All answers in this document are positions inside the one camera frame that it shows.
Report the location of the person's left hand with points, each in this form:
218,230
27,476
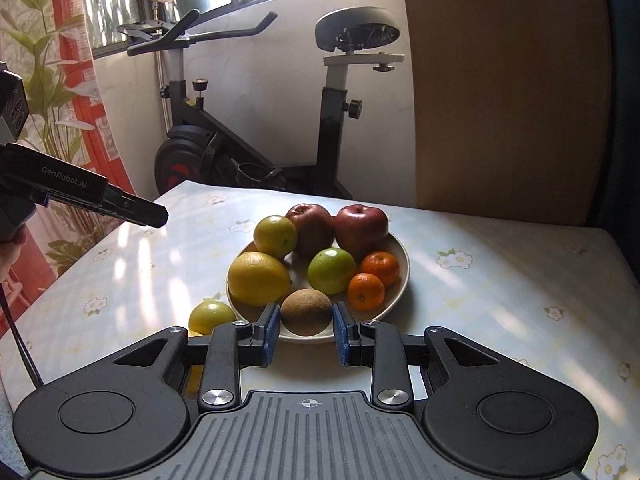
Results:
7,260

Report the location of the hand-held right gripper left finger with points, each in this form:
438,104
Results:
272,332

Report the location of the black exercise bike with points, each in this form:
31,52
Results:
332,125

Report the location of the green round fruit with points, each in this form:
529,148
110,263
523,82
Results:
331,271

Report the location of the floral red curtain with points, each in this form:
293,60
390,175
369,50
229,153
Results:
45,35

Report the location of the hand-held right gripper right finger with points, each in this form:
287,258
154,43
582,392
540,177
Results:
341,332

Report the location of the yellow-green citrus fruit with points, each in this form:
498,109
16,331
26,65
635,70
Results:
210,316
275,237

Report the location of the cream round plate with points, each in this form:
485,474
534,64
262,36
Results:
392,296

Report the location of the blue curtain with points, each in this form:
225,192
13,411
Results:
625,110

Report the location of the metal wall pipe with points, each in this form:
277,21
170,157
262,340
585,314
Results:
162,90

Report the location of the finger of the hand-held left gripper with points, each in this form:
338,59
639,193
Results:
140,210

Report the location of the yellow lemon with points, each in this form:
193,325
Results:
257,280
194,380

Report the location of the brown kiwi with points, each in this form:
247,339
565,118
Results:
306,312

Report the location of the wooden cabinet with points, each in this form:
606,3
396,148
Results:
500,85

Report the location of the red apple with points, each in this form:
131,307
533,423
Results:
360,230
312,227

